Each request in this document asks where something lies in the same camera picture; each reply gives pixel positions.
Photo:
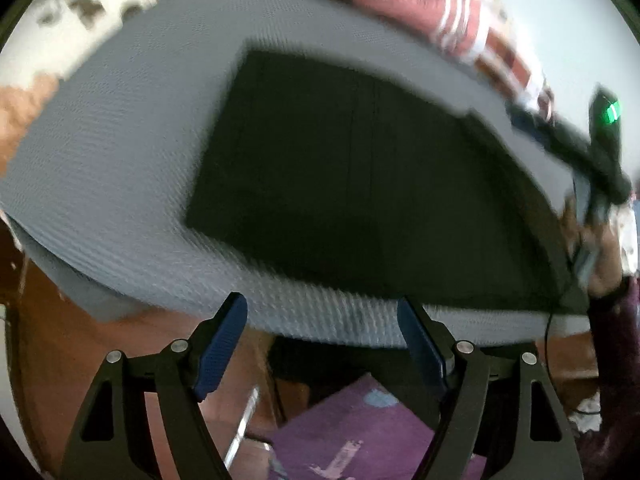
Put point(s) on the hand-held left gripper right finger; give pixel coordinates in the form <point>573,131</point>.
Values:
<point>422,347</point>

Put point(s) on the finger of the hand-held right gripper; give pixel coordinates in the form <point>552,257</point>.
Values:
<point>530,125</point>

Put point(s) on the person's right forearm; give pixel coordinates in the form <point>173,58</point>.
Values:
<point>617,360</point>

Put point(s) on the grey ribbed bedsheet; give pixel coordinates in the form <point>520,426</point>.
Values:
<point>125,160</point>

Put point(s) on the purple printed rug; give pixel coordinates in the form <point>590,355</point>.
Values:
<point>340,430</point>

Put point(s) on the black pants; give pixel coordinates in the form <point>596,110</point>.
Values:
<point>350,185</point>

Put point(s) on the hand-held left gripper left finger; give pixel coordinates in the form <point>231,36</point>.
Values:
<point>222,345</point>

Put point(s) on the person's right hand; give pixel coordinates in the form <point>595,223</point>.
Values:
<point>607,265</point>

